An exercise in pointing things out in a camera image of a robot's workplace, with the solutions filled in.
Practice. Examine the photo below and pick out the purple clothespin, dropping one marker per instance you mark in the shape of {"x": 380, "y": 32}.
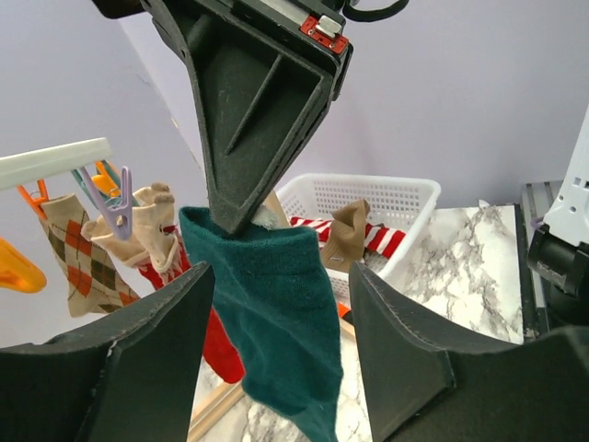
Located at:
{"x": 118, "y": 216}

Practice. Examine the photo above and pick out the plain tan sock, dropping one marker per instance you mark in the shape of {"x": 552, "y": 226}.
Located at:
{"x": 345, "y": 244}

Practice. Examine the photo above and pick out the black orange highlighter marker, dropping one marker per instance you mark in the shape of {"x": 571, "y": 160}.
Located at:
{"x": 345, "y": 313}

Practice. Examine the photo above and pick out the yellow orange clothespin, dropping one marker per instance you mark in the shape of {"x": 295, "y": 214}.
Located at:
{"x": 18, "y": 273}

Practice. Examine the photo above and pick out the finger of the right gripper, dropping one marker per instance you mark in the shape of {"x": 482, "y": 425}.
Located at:
{"x": 257, "y": 108}

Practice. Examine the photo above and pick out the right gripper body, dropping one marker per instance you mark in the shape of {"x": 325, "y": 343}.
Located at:
{"x": 311, "y": 30}

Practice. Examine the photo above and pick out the white round clip hanger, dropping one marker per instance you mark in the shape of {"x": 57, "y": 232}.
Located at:
{"x": 23, "y": 168}

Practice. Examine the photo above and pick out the wooden hanger rack frame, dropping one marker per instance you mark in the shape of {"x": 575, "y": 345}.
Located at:
{"x": 223, "y": 412}

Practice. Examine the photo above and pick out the red beige reindeer sock front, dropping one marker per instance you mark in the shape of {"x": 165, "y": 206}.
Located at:
{"x": 156, "y": 249}

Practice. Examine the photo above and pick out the beige argyle sock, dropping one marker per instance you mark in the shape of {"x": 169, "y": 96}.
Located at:
{"x": 94, "y": 283}

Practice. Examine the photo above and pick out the dark teal sock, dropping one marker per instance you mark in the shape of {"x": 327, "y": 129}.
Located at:
{"x": 275, "y": 300}

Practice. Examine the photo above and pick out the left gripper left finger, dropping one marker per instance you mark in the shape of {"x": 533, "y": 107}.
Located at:
{"x": 129, "y": 376}

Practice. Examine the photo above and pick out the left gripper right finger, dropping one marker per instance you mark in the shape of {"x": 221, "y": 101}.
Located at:
{"x": 427, "y": 378}

